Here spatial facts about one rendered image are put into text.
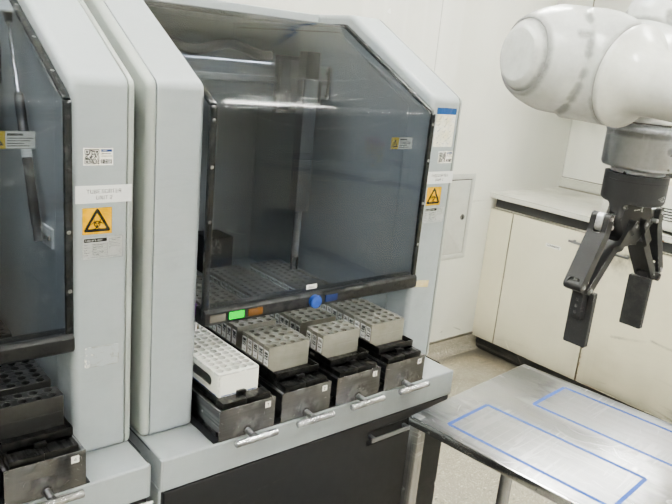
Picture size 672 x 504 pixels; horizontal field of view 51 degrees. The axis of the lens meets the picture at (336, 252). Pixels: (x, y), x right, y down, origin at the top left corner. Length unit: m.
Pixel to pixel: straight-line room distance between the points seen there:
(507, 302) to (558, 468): 2.50
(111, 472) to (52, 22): 0.81
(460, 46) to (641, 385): 1.77
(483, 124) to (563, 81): 2.95
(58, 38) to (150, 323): 0.54
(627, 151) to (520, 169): 3.10
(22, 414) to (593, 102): 1.05
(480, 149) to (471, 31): 0.59
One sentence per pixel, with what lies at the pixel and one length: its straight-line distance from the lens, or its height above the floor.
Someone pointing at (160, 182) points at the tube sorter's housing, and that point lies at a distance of 1.32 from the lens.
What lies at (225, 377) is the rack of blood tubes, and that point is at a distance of 1.46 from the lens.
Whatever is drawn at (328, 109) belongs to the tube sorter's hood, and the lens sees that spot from 1.49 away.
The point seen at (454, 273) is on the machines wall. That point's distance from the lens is 3.75.
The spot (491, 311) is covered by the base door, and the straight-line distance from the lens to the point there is 3.92.
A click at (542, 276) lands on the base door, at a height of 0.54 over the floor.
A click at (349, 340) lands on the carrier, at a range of 1.70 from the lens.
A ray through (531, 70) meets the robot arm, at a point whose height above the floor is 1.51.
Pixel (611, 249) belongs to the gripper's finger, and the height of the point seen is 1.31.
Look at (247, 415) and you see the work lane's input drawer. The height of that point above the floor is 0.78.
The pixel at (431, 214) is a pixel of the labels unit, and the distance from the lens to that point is 1.79.
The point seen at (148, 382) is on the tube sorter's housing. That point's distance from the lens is 1.44.
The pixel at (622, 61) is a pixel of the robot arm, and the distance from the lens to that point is 0.73.
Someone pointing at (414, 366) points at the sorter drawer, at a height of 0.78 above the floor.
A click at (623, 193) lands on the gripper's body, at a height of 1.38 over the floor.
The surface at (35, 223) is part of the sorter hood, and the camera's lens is 1.24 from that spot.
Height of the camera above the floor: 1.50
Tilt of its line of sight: 15 degrees down
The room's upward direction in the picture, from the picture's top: 5 degrees clockwise
